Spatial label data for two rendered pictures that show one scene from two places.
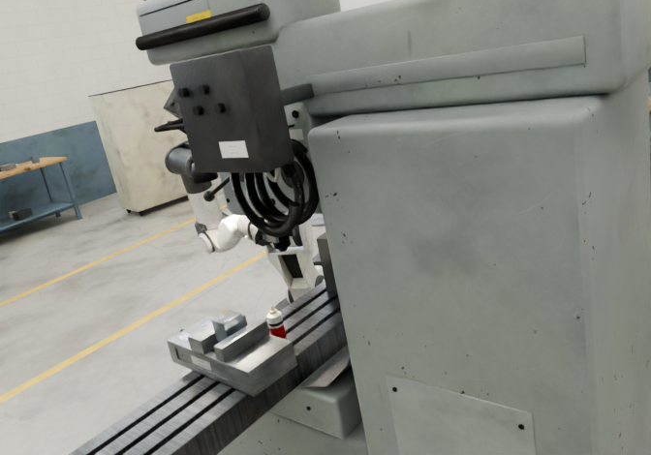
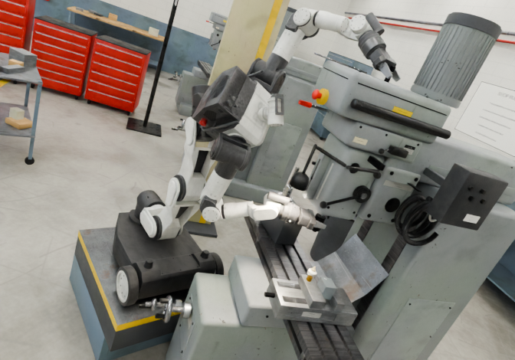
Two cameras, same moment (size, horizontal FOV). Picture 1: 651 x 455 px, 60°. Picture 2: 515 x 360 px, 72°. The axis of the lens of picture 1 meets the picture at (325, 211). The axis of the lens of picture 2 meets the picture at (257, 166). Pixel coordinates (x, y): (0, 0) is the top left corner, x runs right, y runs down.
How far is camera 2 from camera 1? 2.00 m
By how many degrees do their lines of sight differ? 61
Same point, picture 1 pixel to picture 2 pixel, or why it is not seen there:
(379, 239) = (448, 247)
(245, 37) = (421, 136)
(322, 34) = (451, 152)
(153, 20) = (367, 93)
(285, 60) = (426, 153)
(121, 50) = not seen: outside the picture
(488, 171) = (500, 230)
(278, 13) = not seen: hidden behind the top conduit
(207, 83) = (484, 189)
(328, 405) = not seen: hidden behind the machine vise
